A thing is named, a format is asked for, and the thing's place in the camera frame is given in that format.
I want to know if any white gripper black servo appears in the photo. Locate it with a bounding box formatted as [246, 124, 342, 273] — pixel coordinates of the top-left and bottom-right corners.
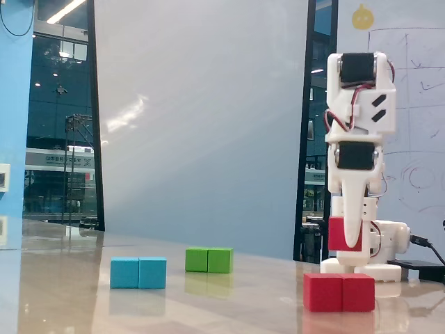
[325, 133, 385, 252]

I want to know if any small red cube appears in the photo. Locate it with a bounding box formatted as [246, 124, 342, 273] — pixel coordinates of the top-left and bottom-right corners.
[327, 216, 370, 252]

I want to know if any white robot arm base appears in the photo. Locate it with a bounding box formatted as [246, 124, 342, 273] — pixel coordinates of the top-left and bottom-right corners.
[319, 218, 412, 283]

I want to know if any long red block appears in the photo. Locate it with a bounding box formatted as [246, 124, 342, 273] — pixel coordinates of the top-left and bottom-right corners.
[302, 272, 376, 313]

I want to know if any long green block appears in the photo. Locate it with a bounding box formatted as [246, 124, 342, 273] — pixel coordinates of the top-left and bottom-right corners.
[184, 246, 234, 274]

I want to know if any long blue block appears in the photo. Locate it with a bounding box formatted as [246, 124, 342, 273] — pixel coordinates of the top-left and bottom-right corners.
[110, 256, 168, 289]

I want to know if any flat black box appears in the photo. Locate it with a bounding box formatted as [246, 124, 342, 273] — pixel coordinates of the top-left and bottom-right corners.
[387, 259, 445, 281]

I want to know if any whiteboard with marker drawings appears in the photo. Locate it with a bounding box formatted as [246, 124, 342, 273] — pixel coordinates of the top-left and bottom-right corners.
[335, 0, 445, 251]

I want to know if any yellow round sticker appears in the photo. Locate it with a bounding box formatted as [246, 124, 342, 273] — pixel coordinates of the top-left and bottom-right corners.
[351, 3, 378, 31]

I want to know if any black plug cable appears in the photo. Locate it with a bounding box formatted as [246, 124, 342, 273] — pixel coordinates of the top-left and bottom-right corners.
[409, 234, 445, 266]

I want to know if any red white black servo cable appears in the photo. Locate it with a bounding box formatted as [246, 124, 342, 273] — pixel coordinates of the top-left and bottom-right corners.
[324, 84, 375, 134]

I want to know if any black window frame post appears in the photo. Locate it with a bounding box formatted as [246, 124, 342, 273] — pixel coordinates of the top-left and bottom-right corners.
[293, 0, 316, 262]
[325, 0, 339, 91]
[85, 0, 106, 232]

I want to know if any white wall device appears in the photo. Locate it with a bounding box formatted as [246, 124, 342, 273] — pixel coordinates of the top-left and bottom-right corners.
[0, 163, 11, 193]

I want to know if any thin black hanging cable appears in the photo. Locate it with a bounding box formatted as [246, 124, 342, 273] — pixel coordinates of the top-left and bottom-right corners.
[0, 0, 38, 37]

